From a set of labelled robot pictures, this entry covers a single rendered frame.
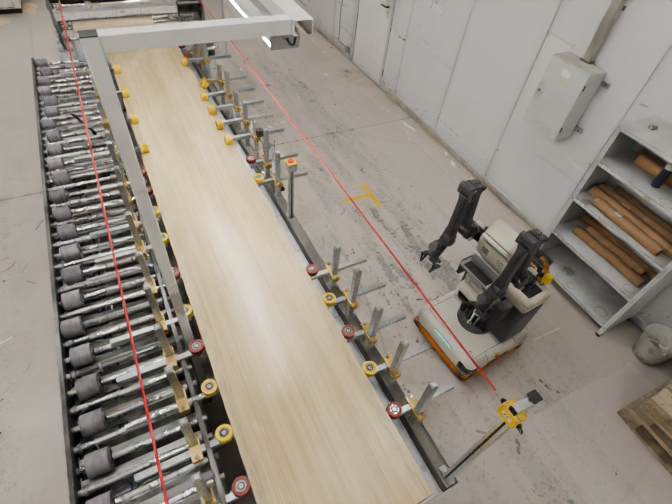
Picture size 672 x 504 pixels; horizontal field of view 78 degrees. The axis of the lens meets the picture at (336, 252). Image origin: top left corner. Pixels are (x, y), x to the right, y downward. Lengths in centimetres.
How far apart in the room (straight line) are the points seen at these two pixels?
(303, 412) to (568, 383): 237
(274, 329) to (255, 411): 47
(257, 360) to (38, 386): 183
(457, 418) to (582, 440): 91
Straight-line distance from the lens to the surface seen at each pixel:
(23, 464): 350
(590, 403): 394
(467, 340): 338
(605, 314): 436
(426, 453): 248
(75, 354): 267
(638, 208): 416
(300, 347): 238
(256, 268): 270
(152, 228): 187
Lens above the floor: 298
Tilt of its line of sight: 48 degrees down
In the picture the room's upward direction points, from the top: 8 degrees clockwise
